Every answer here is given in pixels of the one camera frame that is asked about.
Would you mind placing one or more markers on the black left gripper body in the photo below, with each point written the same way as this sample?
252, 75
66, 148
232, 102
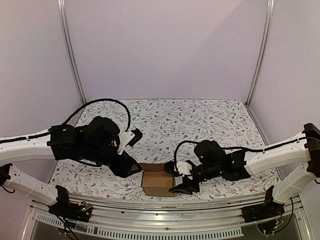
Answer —
119, 170

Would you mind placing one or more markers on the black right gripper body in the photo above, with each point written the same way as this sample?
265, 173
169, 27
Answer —
189, 182

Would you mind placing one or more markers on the brown cardboard box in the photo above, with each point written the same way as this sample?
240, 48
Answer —
155, 181

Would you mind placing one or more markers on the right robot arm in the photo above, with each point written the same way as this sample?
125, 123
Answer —
237, 163

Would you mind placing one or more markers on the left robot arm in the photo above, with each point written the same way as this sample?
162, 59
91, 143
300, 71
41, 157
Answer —
99, 143

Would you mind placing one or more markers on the floral patterned table mat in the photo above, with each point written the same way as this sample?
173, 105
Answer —
170, 128

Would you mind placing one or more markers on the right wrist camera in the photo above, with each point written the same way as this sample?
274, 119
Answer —
183, 169

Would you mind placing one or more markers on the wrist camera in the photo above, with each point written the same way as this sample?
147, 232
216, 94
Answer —
128, 138
183, 169

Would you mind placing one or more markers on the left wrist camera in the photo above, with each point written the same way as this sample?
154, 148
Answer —
128, 138

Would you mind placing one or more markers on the aluminium front rail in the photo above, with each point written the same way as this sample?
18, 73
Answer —
118, 219

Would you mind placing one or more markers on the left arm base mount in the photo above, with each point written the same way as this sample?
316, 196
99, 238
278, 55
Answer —
80, 211

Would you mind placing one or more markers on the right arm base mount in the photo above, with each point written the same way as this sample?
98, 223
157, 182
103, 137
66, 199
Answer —
268, 209

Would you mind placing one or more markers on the left aluminium frame post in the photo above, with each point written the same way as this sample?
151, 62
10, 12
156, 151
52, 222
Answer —
62, 11

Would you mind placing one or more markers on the aluminium frame post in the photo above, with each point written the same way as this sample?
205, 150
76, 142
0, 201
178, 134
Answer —
62, 11
262, 51

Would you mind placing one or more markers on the right aluminium frame post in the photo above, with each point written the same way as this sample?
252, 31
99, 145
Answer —
262, 51

